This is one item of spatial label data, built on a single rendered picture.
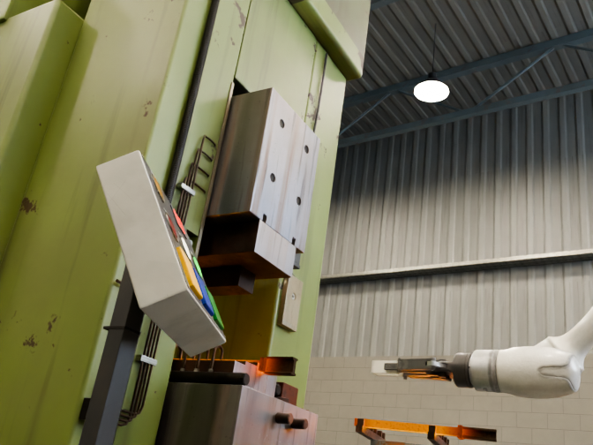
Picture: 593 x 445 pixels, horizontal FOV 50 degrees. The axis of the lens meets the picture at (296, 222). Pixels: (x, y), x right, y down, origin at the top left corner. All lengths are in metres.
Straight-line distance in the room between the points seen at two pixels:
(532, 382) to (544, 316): 8.23
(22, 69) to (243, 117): 0.66
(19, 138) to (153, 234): 0.94
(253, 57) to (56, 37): 0.60
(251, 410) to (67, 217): 0.67
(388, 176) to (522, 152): 2.38
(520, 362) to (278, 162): 0.87
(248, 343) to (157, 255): 1.04
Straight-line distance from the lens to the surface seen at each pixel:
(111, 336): 1.21
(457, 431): 1.95
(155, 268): 1.04
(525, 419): 9.39
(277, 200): 1.82
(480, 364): 1.44
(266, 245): 1.75
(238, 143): 1.84
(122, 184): 1.13
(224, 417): 1.56
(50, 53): 2.09
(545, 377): 1.41
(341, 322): 10.98
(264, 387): 1.73
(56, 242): 1.71
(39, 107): 2.02
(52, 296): 1.64
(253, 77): 2.08
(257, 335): 2.04
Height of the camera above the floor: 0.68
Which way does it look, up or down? 24 degrees up
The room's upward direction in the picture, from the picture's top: 9 degrees clockwise
